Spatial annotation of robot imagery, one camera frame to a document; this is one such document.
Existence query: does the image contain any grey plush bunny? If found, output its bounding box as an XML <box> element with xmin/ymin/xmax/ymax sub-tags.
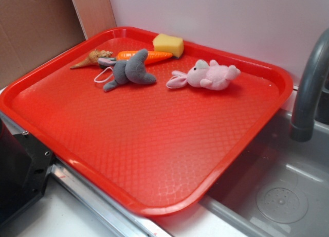
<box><xmin>98</xmin><ymin>49</ymin><xmax>157</xmax><ymax>92</ymax></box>

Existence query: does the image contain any pink plush bunny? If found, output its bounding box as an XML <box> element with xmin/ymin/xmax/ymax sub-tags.
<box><xmin>166</xmin><ymin>60</ymin><xmax>241</xmax><ymax>91</ymax></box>

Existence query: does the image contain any red plastic tray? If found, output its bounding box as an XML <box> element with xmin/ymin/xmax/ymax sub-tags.
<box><xmin>1</xmin><ymin>27</ymin><xmax>293</xmax><ymax>216</ymax></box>

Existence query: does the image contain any orange toy carrot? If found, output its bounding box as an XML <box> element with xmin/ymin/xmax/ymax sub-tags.
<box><xmin>116</xmin><ymin>50</ymin><xmax>173</xmax><ymax>65</ymax></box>

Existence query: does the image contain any yellow sponge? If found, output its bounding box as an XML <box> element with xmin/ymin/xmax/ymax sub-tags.
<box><xmin>153</xmin><ymin>33</ymin><xmax>184</xmax><ymax>58</ymax></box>

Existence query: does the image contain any brown conch seashell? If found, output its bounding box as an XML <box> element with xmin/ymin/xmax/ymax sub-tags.
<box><xmin>70</xmin><ymin>49</ymin><xmax>113</xmax><ymax>69</ymax></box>

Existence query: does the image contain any grey toy sink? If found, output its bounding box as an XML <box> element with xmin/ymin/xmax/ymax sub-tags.
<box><xmin>200</xmin><ymin>111</ymin><xmax>328</xmax><ymax>236</ymax></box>

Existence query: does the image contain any grey toy faucet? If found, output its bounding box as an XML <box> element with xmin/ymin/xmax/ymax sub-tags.
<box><xmin>289</xmin><ymin>29</ymin><xmax>328</xmax><ymax>142</ymax></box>

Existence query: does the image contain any brown cardboard panel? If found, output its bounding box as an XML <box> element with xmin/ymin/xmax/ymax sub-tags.
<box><xmin>1</xmin><ymin>0</ymin><xmax>116</xmax><ymax>88</ymax></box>

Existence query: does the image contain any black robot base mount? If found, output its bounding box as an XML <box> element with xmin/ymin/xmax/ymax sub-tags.
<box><xmin>1</xmin><ymin>121</ymin><xmax>54</xmax><ymax>227</ymax></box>

